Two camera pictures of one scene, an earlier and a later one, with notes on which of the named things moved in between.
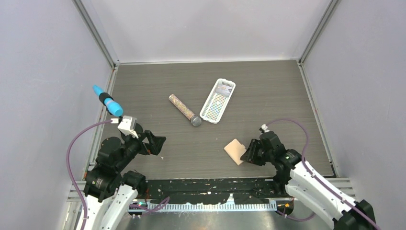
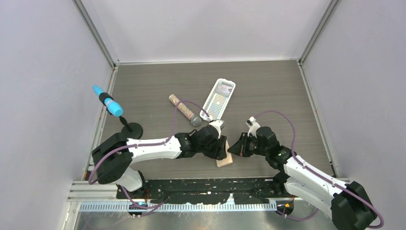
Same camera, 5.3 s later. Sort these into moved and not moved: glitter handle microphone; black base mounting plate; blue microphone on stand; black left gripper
Moved: black left gripper
Not moved: black base mounting plate; glitter handle microphone; blue microphone on stand
